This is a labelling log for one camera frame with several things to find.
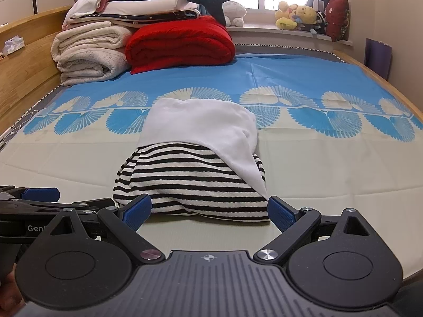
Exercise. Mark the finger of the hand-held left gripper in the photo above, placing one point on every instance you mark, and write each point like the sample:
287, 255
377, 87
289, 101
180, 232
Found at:
41, 194
89, 203

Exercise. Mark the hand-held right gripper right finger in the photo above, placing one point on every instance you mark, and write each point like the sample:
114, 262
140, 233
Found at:
279, 214

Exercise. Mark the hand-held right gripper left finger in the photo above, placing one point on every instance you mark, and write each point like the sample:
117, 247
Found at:
138, 212

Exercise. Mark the white black striped shirt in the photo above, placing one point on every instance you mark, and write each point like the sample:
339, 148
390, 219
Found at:
198, 128

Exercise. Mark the pink white folded clothes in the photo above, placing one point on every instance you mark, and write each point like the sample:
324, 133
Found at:
87, 1

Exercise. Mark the person's left hand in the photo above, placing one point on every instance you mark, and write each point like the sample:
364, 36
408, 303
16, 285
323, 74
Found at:
10, 292

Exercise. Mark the blue patterned bed sheet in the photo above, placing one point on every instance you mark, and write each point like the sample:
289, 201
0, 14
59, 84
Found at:
297, 82

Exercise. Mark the cream folded blanket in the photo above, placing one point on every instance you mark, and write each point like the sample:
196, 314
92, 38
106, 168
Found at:
89, 52

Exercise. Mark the tissue box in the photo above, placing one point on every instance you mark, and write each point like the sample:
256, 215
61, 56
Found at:
14, 44

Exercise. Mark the red folded blanket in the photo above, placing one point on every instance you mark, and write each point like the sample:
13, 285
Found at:
181, 43

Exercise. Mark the white window sill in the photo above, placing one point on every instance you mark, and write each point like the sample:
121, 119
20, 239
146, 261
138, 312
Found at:
264, 33

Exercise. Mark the dark starred folded quilt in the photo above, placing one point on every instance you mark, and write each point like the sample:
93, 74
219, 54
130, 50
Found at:
142, 18

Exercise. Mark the yellow plush toy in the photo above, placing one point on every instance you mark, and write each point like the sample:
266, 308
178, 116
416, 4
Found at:
305, 15
286, 21

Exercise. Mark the black white striped plush toy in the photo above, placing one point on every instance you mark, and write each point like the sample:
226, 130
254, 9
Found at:
320, 23

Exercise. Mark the red cushion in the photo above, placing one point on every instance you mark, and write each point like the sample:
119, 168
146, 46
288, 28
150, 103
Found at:
337, 19

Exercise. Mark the white pillow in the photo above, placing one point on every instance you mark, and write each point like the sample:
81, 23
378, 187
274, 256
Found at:
148, 6

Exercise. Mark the wooden bed frame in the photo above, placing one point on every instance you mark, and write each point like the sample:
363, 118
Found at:
26, 72

